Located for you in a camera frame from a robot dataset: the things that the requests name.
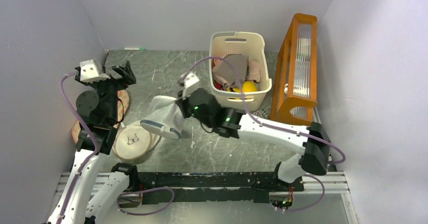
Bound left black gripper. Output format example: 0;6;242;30
75;60;135;123

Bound white mesh laundry bag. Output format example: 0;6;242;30
140;95;185;139

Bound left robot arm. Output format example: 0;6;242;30
47;60;142;223

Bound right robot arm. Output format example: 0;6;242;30
176;88;331;191

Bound cream plastic laundry basket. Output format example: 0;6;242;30
209;31;272;111

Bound floral pink oven mitt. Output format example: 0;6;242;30
71;90;130;144

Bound green white marker pen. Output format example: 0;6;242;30
124;47;146;51

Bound red cloth in basket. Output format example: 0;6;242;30
213;81;223;90

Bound grey brown cloth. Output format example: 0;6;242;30
212;54;249;88

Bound yellow toy in basket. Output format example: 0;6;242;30
230;81;257;93

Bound beige round fabric pad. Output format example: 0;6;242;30
112;121;161;161

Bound pack of coloured markers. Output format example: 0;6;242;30
252;109;270;119

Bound pink cloth in basket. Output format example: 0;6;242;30
212;57;261;83

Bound orange wooden rack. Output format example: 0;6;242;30
270;13;317;126

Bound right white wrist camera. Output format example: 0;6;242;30
179;72;201;98

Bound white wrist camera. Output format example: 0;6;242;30
179;72;201;98
79;60;104;83

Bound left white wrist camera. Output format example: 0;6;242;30
79;60;104;83

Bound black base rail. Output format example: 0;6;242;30
138;172;304;204

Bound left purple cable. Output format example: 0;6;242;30
53;72;175;224

